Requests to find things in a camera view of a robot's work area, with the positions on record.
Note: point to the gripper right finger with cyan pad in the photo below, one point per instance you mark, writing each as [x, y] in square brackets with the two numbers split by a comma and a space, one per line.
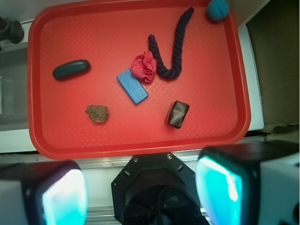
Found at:
[256, 183]

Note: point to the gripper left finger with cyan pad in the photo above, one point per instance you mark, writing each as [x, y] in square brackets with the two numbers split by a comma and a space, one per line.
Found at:
[43, 193]

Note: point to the rough brown rock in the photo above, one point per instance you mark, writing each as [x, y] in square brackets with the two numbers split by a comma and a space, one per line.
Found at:
[97, 113]

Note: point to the shiny dark brown block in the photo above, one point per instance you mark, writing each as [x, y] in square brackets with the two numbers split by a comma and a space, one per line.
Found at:
[176, 114]

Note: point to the red plastic tray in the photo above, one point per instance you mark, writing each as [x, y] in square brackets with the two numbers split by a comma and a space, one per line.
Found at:
[110, 34]

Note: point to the dark green oval stone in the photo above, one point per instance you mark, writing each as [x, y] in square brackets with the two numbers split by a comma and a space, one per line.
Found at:
[70, 69]

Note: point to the blue rectangular block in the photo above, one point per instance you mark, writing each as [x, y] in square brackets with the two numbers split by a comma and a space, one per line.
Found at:
[132, 87]

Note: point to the crumpled red cloth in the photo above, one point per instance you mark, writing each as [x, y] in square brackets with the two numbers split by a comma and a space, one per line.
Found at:
[144, 67]

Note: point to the black knob fixture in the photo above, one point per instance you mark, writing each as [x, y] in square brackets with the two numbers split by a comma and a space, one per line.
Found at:
[11, 31]

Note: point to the blue knitted ball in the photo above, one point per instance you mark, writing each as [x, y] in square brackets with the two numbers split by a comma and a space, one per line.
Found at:
[218, 9]

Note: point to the black octagonal mount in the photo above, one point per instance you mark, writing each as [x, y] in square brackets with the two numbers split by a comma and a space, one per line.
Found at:
[156, 189]

